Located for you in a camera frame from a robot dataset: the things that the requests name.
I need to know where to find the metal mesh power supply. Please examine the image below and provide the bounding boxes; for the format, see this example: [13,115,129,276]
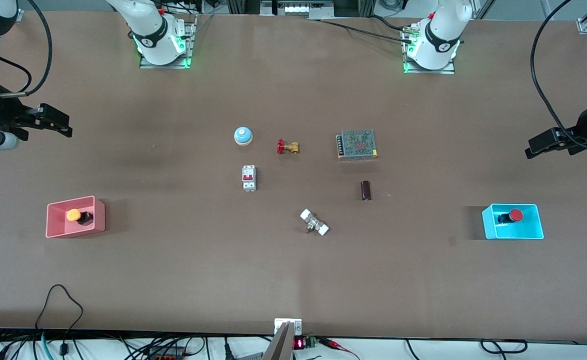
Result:
[336,129,379,161]

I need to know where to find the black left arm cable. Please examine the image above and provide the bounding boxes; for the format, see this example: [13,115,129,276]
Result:
[530,0,587,151]

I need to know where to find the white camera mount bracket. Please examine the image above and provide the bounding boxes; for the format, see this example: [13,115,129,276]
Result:
[274,318,303,336]

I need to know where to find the red mushroom push button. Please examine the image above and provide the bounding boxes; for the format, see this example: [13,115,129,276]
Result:
[496,209,525,225]

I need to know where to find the grey camera mount bar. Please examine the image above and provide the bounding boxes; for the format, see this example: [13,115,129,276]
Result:
[262,322,295,360]

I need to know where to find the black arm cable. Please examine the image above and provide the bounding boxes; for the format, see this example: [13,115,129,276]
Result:
[530,0,587,151]
[0,36,33,94]
[0,0,53,97]

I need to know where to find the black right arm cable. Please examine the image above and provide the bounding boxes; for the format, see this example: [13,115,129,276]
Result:
[0,0,53,97]
[0,36,33,94]

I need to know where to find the black table cable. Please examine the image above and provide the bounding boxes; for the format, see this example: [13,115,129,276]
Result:
[318,15,415,45]

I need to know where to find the blue white call bell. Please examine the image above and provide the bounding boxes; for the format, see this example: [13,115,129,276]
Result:
[233,126,254,147]

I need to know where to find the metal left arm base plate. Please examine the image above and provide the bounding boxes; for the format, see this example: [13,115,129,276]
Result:
[402,47,457,75]

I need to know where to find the cyan plastic bin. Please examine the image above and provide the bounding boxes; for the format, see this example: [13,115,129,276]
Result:
[481,203,545,240]

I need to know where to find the yellow mushroom push button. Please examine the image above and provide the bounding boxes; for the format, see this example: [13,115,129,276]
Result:
[65,208,94,226]

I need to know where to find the pink plastic bin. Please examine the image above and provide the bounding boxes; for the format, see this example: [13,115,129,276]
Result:
[45,195,106,239]

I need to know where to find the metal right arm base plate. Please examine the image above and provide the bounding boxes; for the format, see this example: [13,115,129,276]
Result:
[138,14,197,70]

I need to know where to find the metal fitting white end caps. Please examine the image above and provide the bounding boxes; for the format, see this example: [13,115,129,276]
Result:
[300,208,330,237]

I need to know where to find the black coiled cable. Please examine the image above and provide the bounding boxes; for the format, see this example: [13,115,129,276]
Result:
[480,339,529,355]

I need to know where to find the red clip lead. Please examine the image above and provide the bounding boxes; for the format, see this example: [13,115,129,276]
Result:
[317,338,360,360]

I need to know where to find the black looped cable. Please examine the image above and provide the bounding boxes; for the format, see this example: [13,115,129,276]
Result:
[34,284,85,351]

